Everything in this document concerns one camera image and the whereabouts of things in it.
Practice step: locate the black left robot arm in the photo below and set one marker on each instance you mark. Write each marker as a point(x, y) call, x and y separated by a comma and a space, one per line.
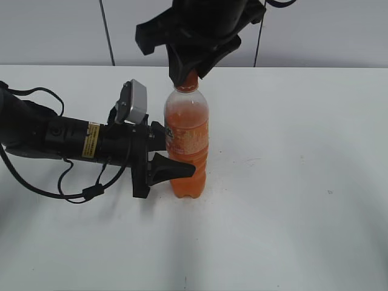
point(31, 130)

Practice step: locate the orange bottle cap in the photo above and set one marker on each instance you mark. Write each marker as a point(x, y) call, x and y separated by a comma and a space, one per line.
point(190, 84)

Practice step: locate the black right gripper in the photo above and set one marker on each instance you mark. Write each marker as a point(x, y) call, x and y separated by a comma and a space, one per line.
point(186, 25)

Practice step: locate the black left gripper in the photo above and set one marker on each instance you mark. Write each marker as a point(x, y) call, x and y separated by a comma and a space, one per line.
point(127, 145)

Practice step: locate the orange soda plastic bottle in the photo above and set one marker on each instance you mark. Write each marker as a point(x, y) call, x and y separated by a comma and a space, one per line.
point(186, 119)

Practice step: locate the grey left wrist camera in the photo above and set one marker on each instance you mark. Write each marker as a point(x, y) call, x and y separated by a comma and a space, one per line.
point(132, 103)

